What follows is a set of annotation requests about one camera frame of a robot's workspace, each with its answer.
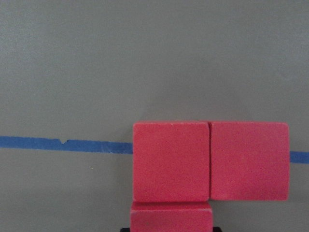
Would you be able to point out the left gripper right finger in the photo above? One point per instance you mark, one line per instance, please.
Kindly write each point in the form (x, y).
(216, 229)

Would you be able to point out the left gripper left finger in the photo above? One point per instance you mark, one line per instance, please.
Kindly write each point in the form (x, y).
(125, 230)

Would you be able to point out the red block placed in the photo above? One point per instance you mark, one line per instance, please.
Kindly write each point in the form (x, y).
(171, 217)
(250, 161)
(171, 161)

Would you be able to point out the brown paper table mat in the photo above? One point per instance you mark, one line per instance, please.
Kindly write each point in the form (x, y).
(89, 69)

